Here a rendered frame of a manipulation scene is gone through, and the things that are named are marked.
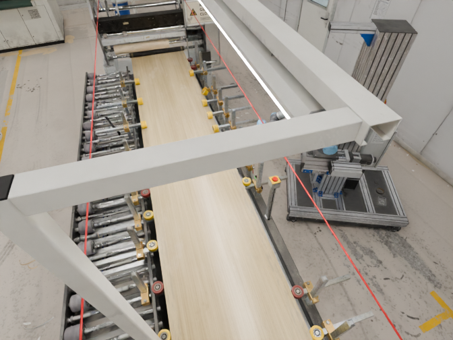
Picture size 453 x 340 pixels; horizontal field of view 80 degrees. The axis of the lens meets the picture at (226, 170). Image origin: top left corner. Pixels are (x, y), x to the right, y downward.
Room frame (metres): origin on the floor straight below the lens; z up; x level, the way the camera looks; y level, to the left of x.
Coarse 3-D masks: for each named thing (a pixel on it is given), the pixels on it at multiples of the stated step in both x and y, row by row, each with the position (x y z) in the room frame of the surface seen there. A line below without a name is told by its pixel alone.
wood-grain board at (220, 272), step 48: (144, 96) 2.95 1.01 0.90; (192, 96) 2.94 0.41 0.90; (144, 144) 2.07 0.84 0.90; (192, 192) 1.44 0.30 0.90; (240, 192) 1.43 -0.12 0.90; (192, 240) 0.98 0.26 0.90; (240, 240) 0.98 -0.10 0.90; (192, 288) 0.63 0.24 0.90; (240, 288) 0.63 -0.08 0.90; (288, 288) 0.62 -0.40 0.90; (192, 336) 0.35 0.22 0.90; (240, 336) 0.35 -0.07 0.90; (288, 336) 0.35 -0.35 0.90
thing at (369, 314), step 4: (368, 312) 0.48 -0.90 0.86; (372, 312) 0.48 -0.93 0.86; (356, 316) 0.46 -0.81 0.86; (360, 316) 0.46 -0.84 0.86; (364, 316) 0.46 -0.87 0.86; (368, 316) 0.46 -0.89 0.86; (344, 320) 0.44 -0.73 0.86; (356, 320) 0.44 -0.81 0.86; (360, 320) 0.44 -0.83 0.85; (336, 324) 0.41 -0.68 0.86; (340, 324) 0.41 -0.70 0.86; (324, 328) 0.40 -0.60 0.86; (324, 332) 0.38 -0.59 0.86
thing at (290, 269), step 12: (216, 108) 2.97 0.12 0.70; (216, 120) 2.79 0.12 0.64; (240, 168) 1.91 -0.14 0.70; (252, 192) 1.58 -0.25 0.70; (264, 204) 1.44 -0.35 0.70; (264, 216) 1.32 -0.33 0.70; (276, 228) 1.19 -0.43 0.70; (276, 240) 1.08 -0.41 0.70; (276, 252) 1.00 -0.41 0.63; (288, 252) 0.97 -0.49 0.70; (288, 264) 0.87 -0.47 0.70; (288, 276) 0.80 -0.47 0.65; (300, 276) 0.78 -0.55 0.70; (300, 300) 0.61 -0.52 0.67; (312, 312) 0.53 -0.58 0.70; (312, 324) 0.45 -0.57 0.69; (324, 336) 0.38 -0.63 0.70
